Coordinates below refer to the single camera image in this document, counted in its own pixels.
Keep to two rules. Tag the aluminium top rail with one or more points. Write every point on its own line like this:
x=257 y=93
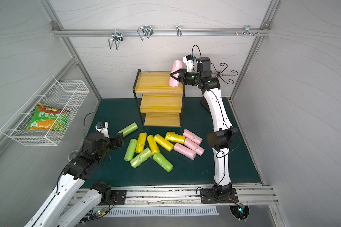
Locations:
x=159 y=32

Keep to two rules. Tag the metal hook right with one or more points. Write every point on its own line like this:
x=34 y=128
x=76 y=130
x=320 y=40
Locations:
x=247 y=32

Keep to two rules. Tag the green snack bag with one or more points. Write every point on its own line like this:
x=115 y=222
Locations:
x=46 y=117

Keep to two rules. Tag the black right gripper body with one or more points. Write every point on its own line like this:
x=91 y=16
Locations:
x=182 y=76

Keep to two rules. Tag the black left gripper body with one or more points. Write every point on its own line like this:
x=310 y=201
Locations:
x=116 y=141

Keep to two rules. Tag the yellow trash bag roll left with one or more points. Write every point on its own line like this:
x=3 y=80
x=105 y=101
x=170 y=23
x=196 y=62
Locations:
x=141 y=142

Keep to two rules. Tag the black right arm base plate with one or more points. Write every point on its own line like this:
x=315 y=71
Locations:
x=218 y=194

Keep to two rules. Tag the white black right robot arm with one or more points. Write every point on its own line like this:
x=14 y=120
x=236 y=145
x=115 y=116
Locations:
x=198 y=73

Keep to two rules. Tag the metal double hook middle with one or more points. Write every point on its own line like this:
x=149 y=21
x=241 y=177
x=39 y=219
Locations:
x=145 y=31

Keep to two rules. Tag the small metal hook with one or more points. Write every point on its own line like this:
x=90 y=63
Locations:
x=178 y=31

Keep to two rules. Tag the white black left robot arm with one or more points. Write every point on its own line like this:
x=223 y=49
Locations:
x=73 y=176

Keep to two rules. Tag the white wire basket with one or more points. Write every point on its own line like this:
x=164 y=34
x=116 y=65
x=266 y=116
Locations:
x=62 y=94

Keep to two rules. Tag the green trash bag roll right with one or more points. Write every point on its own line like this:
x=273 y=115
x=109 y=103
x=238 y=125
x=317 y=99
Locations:
x=163 y=162

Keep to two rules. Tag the black metal jewelry stand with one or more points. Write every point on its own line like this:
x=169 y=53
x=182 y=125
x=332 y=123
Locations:
x=220 y=73

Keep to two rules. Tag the pink trash bag roll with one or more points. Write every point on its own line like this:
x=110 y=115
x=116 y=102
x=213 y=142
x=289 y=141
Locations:
x=192 y=136
x=185 y=151
x=173 y=79
x=193 y=146

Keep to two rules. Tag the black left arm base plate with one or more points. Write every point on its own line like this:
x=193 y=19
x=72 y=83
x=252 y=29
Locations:
x=118 y=197

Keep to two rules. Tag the green trash bag roll middle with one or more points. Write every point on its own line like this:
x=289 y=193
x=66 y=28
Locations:
x=141 y=158

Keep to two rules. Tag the green trash bag roll left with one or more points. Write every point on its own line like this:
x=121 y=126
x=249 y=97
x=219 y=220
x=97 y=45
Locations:
x=130 y=150

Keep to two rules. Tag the metal double hook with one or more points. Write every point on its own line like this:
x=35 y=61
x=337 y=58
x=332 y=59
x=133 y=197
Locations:
x=145 y=31
x=116 y=40

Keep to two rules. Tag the green trash bag roll far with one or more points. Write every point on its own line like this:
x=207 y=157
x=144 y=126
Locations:
x=129 y=129

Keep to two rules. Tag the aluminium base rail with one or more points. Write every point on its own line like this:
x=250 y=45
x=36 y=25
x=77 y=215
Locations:
x=189 y=195

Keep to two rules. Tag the green trash bag roll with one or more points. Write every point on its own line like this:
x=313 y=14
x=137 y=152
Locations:
x=129 y=129
x=130 y=150
x=163 y=162
x=141 y=158

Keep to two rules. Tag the three-tier wooden shelf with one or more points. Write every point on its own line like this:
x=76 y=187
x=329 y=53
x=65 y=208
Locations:
x=159 y=105

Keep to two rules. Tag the yellow trash bag roll right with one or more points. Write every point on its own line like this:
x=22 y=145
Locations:
x=173 y=137

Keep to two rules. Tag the metal double hook left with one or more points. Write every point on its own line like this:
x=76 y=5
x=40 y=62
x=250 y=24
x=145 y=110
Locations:
x=116 y=40

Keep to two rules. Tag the yellow trash bag roll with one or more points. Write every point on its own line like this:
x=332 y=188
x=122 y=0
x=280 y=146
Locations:
x=163 y=142
x=173 y=137
x=141 y=142
x=153 y=145

